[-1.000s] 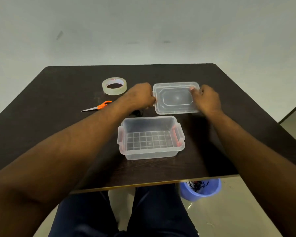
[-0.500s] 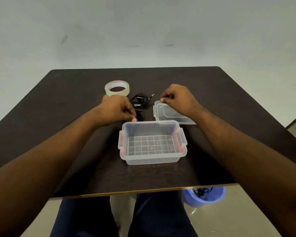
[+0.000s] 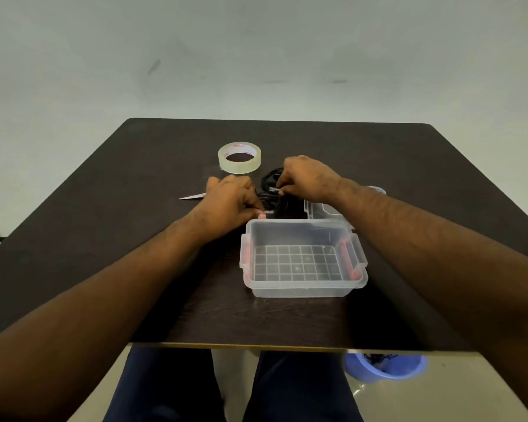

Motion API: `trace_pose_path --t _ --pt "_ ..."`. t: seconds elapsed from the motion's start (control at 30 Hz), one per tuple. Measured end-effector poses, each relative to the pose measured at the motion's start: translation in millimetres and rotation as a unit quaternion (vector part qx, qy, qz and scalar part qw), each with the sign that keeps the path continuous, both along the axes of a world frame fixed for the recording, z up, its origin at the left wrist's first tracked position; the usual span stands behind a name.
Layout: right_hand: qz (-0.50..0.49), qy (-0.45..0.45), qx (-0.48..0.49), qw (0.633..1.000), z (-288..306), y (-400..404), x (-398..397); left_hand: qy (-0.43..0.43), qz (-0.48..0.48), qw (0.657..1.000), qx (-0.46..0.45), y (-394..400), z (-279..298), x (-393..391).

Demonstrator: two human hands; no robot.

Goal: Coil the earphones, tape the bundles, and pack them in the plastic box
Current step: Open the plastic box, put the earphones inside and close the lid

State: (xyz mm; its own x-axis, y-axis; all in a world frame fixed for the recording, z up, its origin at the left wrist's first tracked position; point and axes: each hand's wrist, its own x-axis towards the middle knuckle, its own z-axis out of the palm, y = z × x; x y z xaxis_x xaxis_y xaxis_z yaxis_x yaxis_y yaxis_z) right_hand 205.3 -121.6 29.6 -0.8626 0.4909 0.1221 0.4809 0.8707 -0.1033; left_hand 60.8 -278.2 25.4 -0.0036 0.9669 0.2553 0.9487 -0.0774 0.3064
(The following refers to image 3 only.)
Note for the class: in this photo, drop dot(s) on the person's right hand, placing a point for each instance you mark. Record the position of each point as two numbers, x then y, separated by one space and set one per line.
312 182

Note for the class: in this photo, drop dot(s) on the person's left hand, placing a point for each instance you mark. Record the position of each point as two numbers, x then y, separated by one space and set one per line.
226 206

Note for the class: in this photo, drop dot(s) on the person's right thumb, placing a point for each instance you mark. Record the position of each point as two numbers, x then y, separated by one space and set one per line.
284 188

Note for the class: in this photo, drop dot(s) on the person's left thumb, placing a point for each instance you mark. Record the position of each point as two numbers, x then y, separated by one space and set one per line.
253 213

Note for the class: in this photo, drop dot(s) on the person's right forearm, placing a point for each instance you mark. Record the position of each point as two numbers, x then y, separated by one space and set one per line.
444 268

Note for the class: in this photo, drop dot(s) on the person's left forearm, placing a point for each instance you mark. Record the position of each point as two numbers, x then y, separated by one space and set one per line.
92 320

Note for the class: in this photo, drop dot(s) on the clear plastic container lid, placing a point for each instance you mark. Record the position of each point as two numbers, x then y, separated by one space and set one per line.
321 211

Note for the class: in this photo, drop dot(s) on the clear tape roll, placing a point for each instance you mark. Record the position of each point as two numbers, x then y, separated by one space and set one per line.
242 166

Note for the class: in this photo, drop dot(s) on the scissors with metal blade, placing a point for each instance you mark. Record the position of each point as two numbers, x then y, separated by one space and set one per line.
193 196

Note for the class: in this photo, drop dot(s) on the clear plastic container red latches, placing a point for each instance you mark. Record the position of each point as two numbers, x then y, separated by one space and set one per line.
303 285

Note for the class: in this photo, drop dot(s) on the dark blue trousers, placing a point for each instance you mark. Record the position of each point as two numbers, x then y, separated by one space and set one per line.
290 391

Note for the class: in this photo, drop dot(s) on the blue plastic bowl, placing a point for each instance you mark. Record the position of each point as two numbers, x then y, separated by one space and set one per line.
378 372

